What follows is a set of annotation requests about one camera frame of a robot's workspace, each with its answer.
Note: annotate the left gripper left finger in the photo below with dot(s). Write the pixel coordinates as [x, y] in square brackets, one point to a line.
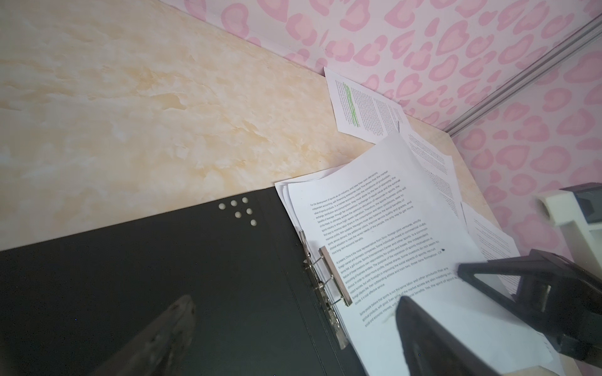
[160, 348]

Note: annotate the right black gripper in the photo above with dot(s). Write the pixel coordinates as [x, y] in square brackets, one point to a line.
[554, 295]

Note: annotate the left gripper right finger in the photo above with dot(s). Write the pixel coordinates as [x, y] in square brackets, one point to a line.
[429, 349]

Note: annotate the blue black file folder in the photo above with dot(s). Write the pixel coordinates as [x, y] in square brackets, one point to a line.
[70, 303]

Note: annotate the printed paper sheet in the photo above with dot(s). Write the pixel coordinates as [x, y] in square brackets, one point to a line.
[390, 233]

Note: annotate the green highlighted paper sheet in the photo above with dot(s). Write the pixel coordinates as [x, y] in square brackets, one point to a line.
[363, 113]

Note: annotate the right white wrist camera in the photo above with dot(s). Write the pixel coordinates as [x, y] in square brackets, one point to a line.
[576, 211]

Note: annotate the right corner aluminium post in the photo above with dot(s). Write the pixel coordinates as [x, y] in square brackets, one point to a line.
[565, 50]

